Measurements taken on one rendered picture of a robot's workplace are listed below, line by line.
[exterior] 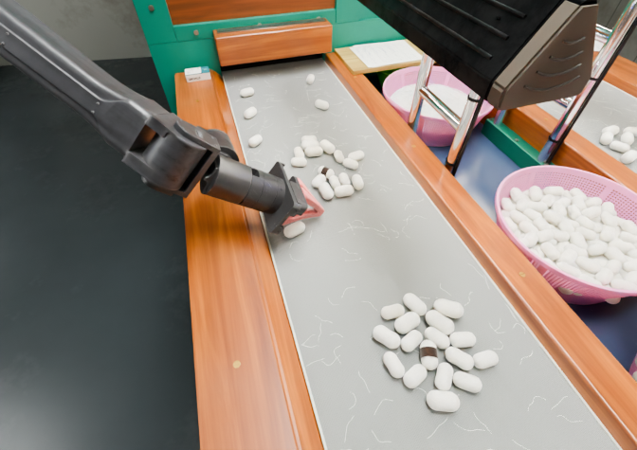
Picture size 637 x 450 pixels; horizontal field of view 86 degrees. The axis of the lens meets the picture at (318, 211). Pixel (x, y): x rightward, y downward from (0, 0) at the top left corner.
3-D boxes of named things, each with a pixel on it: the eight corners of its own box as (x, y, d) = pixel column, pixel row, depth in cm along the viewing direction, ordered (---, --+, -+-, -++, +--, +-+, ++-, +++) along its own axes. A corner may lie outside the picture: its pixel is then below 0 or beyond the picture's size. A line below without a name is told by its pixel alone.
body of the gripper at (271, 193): (287, 163, 54) (246, 146, 50) (305, 207, 48) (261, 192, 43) (265, 191, 57) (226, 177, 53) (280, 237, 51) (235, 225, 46)
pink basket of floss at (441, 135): (467, 168, 78) (482, 133, 71) (361, 135, 87) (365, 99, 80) (491, 114, 93) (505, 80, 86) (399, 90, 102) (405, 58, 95)
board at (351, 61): (353, 75, 89) (353, 71, 88) (334, 52, 99) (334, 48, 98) (462, 59, 96) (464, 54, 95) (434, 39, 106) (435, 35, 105)
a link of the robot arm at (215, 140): (140, 185, 40) (178, 128, 38) (138, 141, 48) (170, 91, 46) (226, 218, 48) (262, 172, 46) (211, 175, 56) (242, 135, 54)
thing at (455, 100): (411, 154, 80) (416, 134, 76) (373, 106, 94) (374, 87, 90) (493, 137, 84) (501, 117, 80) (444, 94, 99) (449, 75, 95)
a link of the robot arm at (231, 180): (195, 200, 43) (215, 164, 41) (189, 171, 48) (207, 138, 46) (243, 213, 48) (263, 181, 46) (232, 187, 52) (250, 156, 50)
